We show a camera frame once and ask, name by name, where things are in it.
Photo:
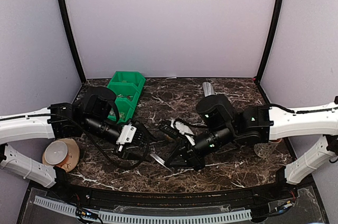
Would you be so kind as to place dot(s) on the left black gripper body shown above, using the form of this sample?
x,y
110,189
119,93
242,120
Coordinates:
x,y
95,124

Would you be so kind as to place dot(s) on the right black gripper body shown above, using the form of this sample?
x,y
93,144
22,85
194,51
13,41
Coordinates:
x,y
222,136

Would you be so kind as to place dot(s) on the metal scoop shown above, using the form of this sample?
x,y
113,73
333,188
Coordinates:
x,y
208,89

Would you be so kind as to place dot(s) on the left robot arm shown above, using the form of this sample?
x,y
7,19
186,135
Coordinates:
x,y
53,122

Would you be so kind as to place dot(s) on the patterned mug yellow inside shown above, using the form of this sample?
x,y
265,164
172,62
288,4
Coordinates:
x,y
264,150

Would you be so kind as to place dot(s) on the clear plastic lid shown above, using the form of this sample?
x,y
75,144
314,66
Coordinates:
x,y
159,160

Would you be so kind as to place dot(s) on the black frame post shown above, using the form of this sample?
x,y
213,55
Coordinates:
x,y
269,41
71,41

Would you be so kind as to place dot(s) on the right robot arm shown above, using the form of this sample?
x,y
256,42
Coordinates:
x,y
257,125

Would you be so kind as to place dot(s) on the white slotted cable duct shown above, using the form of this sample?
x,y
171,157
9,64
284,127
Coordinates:
x,y
103,216

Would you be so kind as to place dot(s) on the left black frame post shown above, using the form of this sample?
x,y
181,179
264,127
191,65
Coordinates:
x,y
71,41

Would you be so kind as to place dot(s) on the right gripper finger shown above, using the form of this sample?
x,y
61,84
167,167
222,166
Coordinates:
x,y
178,157
194,160

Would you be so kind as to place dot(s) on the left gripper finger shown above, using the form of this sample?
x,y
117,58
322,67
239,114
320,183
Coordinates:
x,y
142,134
132,154

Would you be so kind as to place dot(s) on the wooden slice coaster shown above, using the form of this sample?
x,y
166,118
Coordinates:
x,y
72,158

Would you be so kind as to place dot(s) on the right black frame post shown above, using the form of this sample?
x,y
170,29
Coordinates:
x,y
269,41

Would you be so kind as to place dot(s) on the white bowl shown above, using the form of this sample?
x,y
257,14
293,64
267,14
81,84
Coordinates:
x,y
55,153

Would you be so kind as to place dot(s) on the black front rail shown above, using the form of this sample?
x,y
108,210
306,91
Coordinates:
x,y
180,189

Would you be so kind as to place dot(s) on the green three-compartment bin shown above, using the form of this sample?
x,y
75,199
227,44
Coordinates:
x,y
128,86

